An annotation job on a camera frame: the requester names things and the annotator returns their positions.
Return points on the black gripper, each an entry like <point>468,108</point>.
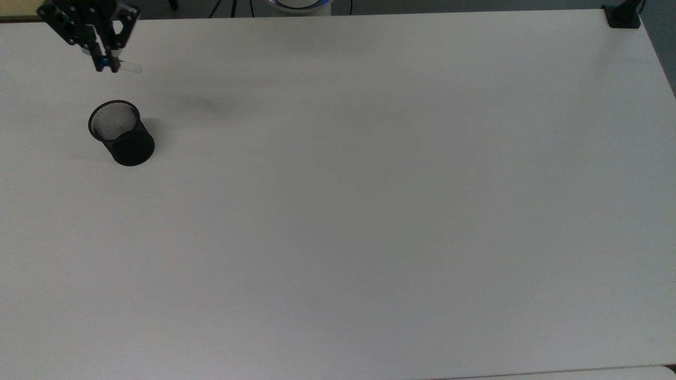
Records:
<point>79,18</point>

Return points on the blue and white marker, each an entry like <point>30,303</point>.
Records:
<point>130,67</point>

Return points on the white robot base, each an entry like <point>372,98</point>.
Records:
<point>296,5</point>

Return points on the black mesh pen cup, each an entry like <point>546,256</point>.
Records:
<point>129,145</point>

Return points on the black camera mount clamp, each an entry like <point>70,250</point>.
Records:
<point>624,16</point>

